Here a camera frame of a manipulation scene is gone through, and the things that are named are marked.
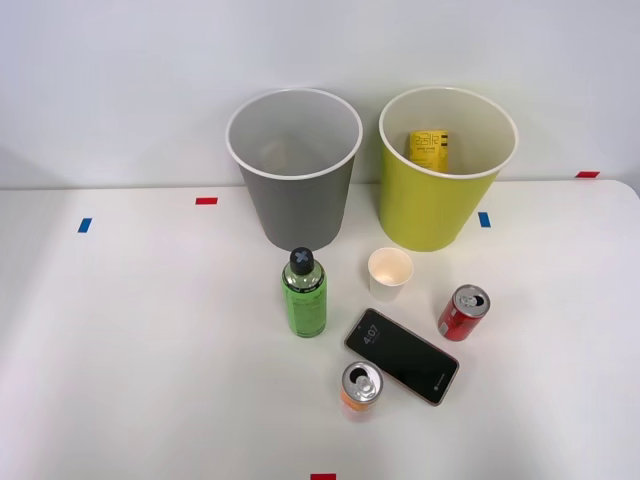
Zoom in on yellow label plastic bottle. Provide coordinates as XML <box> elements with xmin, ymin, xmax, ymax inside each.
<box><xmin>408</xmin><ymin>129</ymin><xmax>450</xmax><ymax>173</ymax></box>

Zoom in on black smartphone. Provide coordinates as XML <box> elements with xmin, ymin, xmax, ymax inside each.
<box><xmin>343</xmin><ymin>307</ymin><xmax>460</xmax><ymax>407</ymax></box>

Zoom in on white paper cup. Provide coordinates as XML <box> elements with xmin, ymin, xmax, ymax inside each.
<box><xmin>367</xmin><ymin>247</ymin><xmax>414</xmax><ymax>304</ymax></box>

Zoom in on orange drink can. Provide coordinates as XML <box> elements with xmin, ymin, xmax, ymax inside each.
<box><xmin>340</xmin><ymin>360</ymin><xmax>385</xmax><ymax>424</ymax></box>

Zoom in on yellow-green plastic waste bin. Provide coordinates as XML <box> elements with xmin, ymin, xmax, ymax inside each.
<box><xmin>377</xmin><ymin>85</ymin><xmax>520</xmax><ymax>254</ymax></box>

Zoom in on red drink can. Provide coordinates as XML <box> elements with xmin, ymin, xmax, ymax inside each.
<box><xmin>437</xmin><ymin>284</ymin><xmax>492</xmax><ymax>343</ymax></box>

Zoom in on green bottle with black cap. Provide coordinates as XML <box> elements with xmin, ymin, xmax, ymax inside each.
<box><xmin>280</xmin><ymin>246</ymin><xmax>329</xmax><ymax>339</ymax></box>

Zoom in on grey plastic waste bin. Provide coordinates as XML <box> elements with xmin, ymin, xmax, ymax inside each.
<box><xmin>224</xmin><ymin>87</ymin><xmax>364</xmax><ymax>253</ymax></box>

